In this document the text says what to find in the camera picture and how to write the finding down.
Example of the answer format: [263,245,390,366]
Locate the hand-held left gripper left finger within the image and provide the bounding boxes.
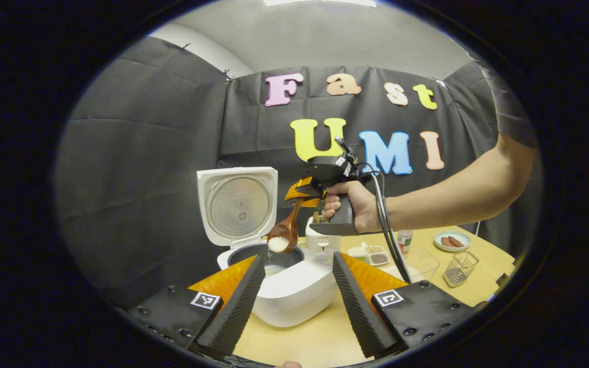
[127,255,266,357]

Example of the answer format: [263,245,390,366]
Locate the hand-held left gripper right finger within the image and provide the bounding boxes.
[332,251,474,359]

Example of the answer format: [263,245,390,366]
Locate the brown wooden spoon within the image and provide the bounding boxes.
[267,198,304,254]

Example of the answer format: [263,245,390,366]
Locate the white rice cooker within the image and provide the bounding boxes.
[197,167,337,328]

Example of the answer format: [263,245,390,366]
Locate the clear container of rice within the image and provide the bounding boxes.
[381,245,440,284]

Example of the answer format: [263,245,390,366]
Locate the white toaster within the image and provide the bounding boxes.
[305,215,341,254]

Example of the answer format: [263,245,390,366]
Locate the divided dish of beans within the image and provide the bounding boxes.
[348,242,391,267]

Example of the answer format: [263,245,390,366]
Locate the pale green plate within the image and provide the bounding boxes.
[434,231,471,252]

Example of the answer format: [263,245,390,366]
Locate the person's grey shirt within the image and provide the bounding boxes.
[479,51,540,150]

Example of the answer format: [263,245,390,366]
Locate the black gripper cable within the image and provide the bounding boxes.
[356,161,413,284]

